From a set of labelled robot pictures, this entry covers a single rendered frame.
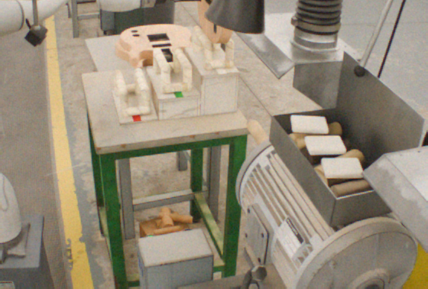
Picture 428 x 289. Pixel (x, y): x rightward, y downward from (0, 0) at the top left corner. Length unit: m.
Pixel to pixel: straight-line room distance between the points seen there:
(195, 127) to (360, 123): 1.05
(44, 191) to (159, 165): 0.74
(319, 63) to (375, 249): 0.41
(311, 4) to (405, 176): 0.49
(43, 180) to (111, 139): 1.49
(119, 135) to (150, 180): 1.36
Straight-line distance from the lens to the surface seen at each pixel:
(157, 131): 2.01
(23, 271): 1.85
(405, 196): 0.78
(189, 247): 1.24
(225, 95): 2.09
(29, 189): 3.35
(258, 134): 1.37
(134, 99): 2.19
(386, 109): 0.99
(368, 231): 0.94
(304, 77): 1.13
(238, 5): 1.14
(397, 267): 1.03
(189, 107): 2.07
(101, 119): 2.10
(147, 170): 3.41
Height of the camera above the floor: 1.97
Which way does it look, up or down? 31 degrees down
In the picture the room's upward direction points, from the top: 2 degrees clockwise
